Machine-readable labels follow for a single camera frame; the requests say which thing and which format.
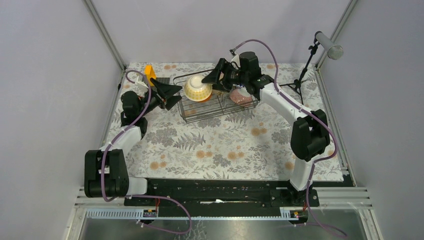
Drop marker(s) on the black microphone tripod stand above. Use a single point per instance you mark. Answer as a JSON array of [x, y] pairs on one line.
[[296, 85]]

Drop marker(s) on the dark grey building plate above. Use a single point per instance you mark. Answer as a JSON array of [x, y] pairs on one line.
[[162, 82]]

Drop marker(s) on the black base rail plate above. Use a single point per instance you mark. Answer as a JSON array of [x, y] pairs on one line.
[[224, 198]]

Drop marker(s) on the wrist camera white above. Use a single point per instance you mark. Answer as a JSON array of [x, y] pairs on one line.
[[141, 86], [235, 61]]

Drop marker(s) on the black wire dish rack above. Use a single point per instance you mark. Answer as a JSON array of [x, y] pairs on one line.
[[217, 106]]

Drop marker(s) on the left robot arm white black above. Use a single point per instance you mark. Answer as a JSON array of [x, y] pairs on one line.
[[105, 169]]

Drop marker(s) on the beige bowl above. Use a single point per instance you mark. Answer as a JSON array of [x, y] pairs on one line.
[[217, 92]]

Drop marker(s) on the orange bowl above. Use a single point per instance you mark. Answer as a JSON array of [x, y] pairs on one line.
[[207, 99]]

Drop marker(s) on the yellow sun pattern bowl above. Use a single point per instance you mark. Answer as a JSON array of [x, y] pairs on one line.
[[195, 90]]

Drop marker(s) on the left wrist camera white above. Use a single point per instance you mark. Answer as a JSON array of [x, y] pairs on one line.
[[141, 86]]

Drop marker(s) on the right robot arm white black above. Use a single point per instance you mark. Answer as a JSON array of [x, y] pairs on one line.
[[309, 129]]

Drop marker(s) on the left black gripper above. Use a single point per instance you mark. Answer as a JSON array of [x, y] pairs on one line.
[[164, 96]]

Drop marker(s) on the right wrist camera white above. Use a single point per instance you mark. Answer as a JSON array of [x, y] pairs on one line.
[[235, 61]]

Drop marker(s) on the orange yellow block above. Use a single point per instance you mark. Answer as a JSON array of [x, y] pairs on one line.
[[150, 74]]

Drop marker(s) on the pink speckled bowl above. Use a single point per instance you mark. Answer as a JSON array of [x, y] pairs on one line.
[[241, 97]]

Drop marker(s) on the silver microphone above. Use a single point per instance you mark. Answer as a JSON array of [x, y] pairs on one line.
[[334, 51]]

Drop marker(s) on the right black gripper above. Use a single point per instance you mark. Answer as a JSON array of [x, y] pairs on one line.
[[213, 77]]

